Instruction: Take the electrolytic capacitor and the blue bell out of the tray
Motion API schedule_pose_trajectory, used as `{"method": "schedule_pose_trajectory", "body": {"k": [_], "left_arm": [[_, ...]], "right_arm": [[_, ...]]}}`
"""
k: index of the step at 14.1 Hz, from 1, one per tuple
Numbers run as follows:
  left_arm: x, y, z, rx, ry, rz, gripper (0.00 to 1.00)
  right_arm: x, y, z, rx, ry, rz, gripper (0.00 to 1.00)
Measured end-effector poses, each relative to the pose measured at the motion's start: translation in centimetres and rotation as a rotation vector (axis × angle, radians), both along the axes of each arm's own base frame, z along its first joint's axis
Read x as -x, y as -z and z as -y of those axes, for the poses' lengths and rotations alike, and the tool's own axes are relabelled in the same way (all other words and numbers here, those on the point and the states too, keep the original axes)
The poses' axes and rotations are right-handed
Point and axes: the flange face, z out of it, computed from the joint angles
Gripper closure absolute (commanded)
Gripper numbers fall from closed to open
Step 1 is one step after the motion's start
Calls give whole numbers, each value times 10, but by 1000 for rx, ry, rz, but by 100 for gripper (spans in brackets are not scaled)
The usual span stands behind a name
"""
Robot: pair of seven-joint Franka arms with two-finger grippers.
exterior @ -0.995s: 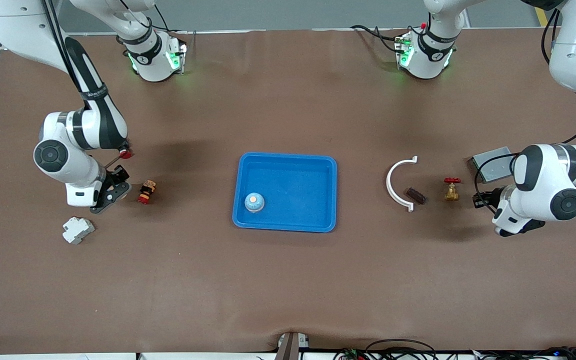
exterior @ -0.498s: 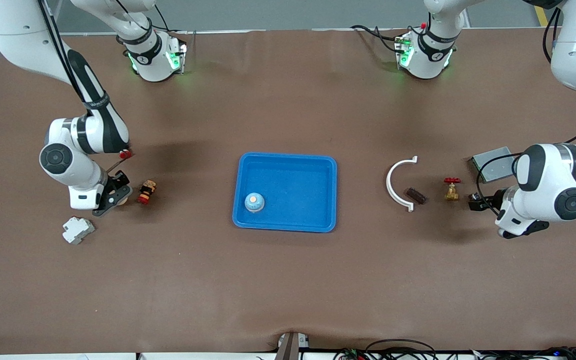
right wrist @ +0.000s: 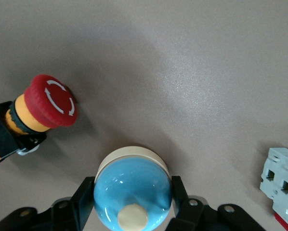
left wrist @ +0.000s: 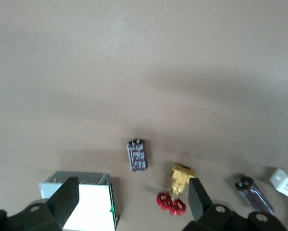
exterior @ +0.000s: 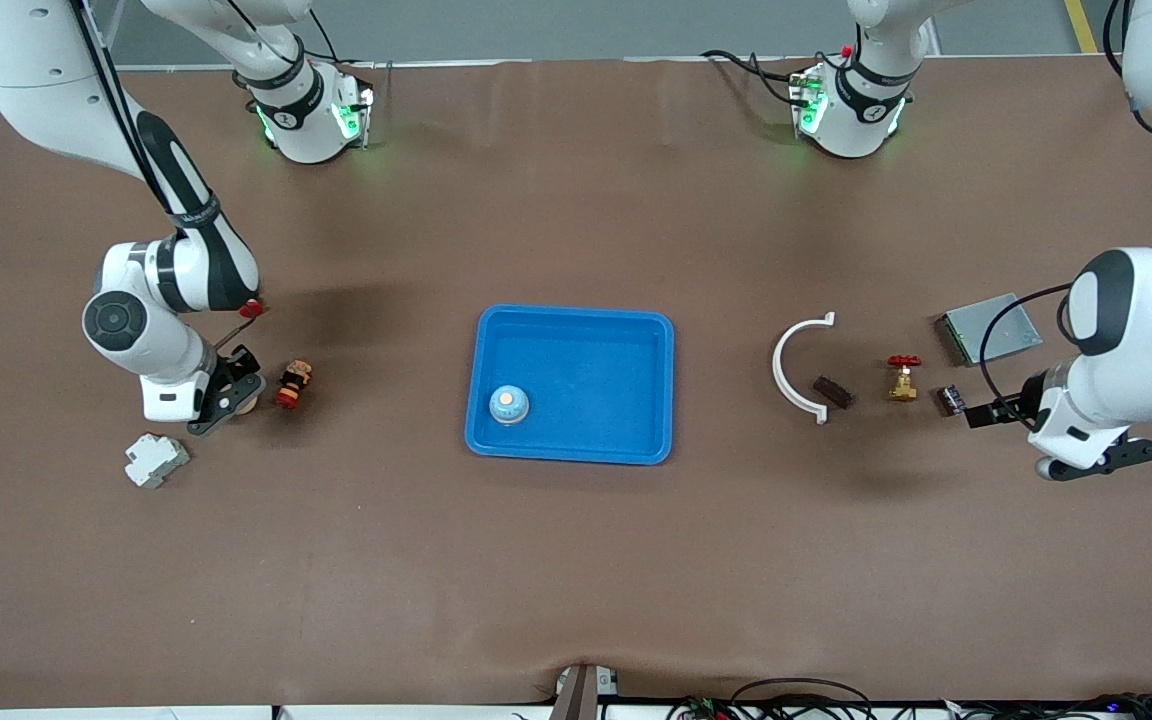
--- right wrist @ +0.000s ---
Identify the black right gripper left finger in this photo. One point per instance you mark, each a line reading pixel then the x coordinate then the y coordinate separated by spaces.
pixel 83 199

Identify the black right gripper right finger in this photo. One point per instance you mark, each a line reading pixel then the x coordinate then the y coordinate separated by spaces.
pixel 180 199

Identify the light blue call bell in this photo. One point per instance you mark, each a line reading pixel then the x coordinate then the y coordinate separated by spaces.
pixel 132 183

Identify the red emergency stop button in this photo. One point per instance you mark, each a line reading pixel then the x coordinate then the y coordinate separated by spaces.
pixel 52 101

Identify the white circuit breaker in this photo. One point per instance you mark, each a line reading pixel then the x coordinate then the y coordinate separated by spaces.
pixel 283 183

